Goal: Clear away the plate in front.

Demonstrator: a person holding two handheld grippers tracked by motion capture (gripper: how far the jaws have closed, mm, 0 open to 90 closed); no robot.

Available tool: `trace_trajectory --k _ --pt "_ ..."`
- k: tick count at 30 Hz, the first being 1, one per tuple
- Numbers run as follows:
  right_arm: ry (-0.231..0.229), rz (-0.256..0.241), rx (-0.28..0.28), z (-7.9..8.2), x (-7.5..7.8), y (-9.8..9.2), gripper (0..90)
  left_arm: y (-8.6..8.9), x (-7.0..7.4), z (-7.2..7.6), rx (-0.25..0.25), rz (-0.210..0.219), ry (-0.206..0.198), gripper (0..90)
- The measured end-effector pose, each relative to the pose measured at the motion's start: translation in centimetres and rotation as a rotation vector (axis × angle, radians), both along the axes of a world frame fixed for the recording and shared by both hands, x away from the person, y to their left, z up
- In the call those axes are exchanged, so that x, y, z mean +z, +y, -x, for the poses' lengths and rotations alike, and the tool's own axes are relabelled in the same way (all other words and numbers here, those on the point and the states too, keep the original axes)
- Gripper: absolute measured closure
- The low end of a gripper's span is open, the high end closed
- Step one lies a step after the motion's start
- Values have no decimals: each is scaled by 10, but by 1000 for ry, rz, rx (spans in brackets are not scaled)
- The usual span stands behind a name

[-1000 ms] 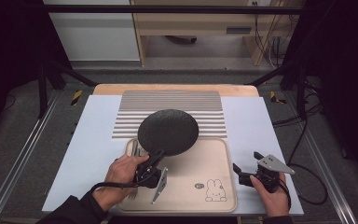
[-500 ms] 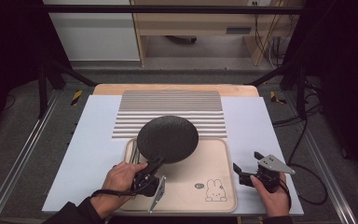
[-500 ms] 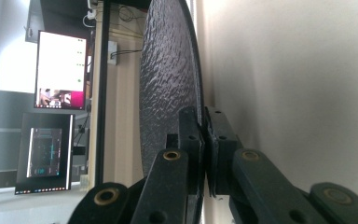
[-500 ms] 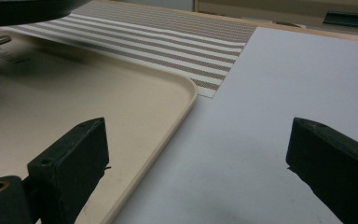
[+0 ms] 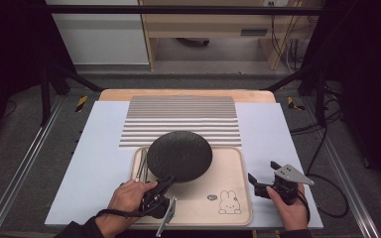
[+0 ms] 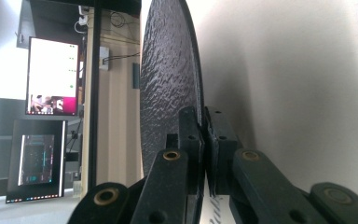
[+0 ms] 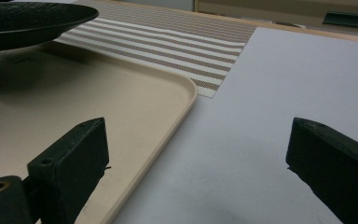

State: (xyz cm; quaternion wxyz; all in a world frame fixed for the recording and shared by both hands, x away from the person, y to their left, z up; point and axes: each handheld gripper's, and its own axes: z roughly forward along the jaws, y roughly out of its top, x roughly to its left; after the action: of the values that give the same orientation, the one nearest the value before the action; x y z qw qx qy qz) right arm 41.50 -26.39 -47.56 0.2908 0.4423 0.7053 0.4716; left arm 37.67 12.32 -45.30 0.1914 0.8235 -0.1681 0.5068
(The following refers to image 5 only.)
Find grey desk label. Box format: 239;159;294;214
239;28;269;38

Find person's dark clothing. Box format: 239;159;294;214
114;229;253;238

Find black floor cable bundle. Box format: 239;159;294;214
289;83;345;137

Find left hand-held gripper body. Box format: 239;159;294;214
138;187;179;238

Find yellow black floor tape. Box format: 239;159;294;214
74;94;89;114
286;95;307;112

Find hanging desk cables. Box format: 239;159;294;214
269;2;313;74

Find person's left hand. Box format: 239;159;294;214
103;178;159;238

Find striped grey placemat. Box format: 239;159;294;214
118;95;243;149

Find black floor cable loop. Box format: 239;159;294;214
305;127;351;219

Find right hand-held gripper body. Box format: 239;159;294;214
266;164;316;206

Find black textured plate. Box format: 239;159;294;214
146;130;214;184

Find beige tray with rabbit print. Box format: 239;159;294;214
122;145;254;229

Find black horizontal frame bar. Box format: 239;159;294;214
45;4;332;16

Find aluminium floor rail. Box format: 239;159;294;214
301;98;381;238
0;95;65;238

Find silver knife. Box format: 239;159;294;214
135;147;148;182

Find white cabinet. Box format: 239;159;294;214
45;0;151;66

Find black curtain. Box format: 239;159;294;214
302;0;381;194
0;0;77;152

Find person's right hand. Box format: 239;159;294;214
265;184;310;232

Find black frame strut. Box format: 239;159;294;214
40;61;105;127
261;63;329;129

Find wooden table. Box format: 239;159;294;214
98;88;277;104

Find dark chair base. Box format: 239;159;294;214
175;37;211;48

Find light wooden desk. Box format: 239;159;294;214
138;0;323;71

